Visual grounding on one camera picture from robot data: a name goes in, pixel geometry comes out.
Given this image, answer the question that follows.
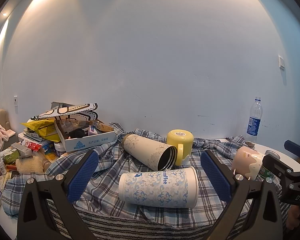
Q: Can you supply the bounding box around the white blue patterned coffee cup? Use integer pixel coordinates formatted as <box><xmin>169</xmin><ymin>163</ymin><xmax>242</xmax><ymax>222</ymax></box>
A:
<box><xmin>119</xmin><ymin>166</ymin><xmax>199</xmax><ymax>208</ymax></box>

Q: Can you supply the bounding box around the right hand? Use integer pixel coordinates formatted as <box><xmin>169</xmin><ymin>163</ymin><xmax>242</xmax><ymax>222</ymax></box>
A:
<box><xmin>286</xmin><ymin>205</ymin><xmax>300</xmax><ymax>230</ymax></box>

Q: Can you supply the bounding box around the green tin can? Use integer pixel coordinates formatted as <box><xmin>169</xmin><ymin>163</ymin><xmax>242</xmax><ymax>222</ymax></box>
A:
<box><xmin>258</xmin><ymin>150</ymin><xmax>280</xmax><ymax>179</ymax></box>

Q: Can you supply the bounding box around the pink cream mug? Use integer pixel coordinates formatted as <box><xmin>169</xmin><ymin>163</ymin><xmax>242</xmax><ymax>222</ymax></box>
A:
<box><xmin>231</xmin><ymin>146</ymin><xmax>264</xmax><ymax>180</ymax></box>

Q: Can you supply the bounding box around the plastic water bottle blue label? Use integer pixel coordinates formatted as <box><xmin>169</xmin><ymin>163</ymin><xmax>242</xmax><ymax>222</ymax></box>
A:
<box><xmin>245</xmin><ymin>97</ymin><xmax>263</xmax><ymax>144</ymax></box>

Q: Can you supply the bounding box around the fluffy beige toy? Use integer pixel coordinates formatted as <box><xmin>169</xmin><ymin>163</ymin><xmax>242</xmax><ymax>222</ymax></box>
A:
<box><xmin>15</xmin><ymin>155</ymin><xmax>51</xmax><ymax>174</ymax></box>

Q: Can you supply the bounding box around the blue plaid cloth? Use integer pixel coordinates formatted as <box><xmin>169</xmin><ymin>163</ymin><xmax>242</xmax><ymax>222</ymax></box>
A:
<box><xmin>1</xmin><ymin>123</ymin><xmax>247</xmax><ymax>228</ymax></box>

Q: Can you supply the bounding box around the red package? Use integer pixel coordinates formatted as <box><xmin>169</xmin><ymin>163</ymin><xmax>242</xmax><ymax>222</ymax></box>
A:
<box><xmin>23</xmin><ymin>140</ymin><xmax>42</xmax><ymax>152</ymax></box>

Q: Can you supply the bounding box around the small white bottle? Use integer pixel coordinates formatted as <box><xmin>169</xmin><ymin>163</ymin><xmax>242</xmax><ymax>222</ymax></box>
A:
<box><xmin>0</xmin><ymin>156</ymin><xmax>7</xmax><ymax>175</ymax></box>

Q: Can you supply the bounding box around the white cardboard box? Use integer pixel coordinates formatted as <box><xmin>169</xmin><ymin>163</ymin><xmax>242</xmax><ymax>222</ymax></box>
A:
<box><xmin>54</xmin><ymin>120</ymin><xmax>116</xmax><ymax>152</ymax></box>

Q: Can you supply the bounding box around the yellow snack bag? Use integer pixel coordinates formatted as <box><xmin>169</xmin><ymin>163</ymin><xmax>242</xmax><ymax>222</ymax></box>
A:
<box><xmin>21</xmin><ymin>119</ymin><xmax>61</xmax><ymax>142</ymax></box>

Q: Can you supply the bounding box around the yellow mug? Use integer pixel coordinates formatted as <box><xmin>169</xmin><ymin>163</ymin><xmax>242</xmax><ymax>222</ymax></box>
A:
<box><xmin>167</xmin><ymin>129</ymin><xmax>194</xmax><ymax>166</ymax></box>

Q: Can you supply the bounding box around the black white patterned bag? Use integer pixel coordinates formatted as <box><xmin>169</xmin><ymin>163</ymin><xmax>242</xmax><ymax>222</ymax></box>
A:
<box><xmin>31</xmin><ymin>102</ymin><xmax>98</xmax><ymax>121</ymax></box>

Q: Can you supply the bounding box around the beige sofa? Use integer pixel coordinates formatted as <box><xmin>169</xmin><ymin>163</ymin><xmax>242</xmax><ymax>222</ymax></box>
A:
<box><xmin>0</xmin><ymin>109</ymin><xmax>18</xmax><ymax>150</ymax></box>

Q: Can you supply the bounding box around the beige steel tumbler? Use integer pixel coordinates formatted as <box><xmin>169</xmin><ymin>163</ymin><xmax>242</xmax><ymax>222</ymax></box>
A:
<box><xmin>122</xmin><ymin>134</ymin><xmax>177</xmax><ymax>171</ymax></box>

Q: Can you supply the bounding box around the white wall switch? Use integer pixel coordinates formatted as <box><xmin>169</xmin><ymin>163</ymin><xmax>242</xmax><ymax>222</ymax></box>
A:
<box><xmin>279</xmin><ymin>56</ymin><xmax>285</xmax><ymax>71</ymax></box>

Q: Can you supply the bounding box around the white wall socket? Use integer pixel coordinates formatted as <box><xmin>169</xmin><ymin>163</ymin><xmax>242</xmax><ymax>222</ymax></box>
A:
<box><xmin>14</xmin><ymin>95</ymin><xmax>18</xmax><ymax>107</ymax></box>

